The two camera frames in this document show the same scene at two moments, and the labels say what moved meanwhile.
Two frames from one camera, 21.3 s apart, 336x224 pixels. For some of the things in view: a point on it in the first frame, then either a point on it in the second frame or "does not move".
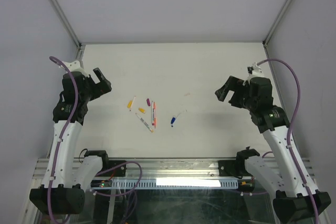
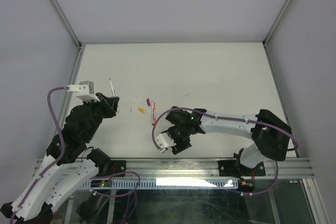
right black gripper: x=234 y=84 to x=180 y=147
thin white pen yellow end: x=132 y=103 does not move
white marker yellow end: x=145 y=124 to x=114 y=94
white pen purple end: x=152 y=115 does not move
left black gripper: x=101 y=88 to x=109 y=104
